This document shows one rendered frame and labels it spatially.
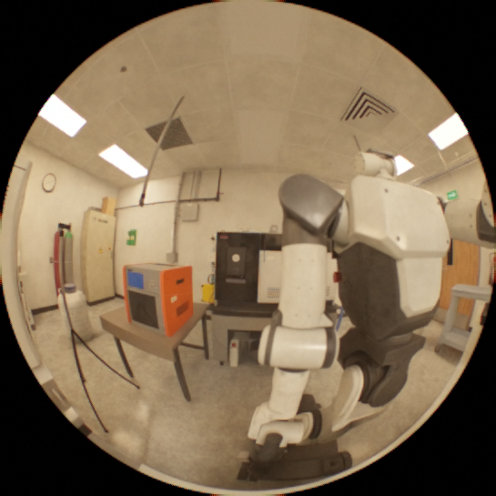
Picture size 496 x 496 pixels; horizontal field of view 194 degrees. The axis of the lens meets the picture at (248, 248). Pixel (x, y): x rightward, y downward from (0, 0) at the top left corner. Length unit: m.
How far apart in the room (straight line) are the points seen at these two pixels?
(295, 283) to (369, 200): 0.18
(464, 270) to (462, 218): 3.29
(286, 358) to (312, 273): 0.14
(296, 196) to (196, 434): 1.41
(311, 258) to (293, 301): 0.08
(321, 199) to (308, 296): 0.16
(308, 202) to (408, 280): 0.21
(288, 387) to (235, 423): 1.08
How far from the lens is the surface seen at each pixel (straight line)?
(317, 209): 0.26
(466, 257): 3.69
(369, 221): 0.25
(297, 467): 1.09
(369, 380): 0.37
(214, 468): 1.26
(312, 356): 0.25
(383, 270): 0.26
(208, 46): 1.61
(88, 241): 3.53
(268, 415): 0.36
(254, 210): 2.53
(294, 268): 0.25
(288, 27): 1.57
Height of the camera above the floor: 1.25
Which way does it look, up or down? 2 degrees up
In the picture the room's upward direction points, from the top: 2 degrees clockwise
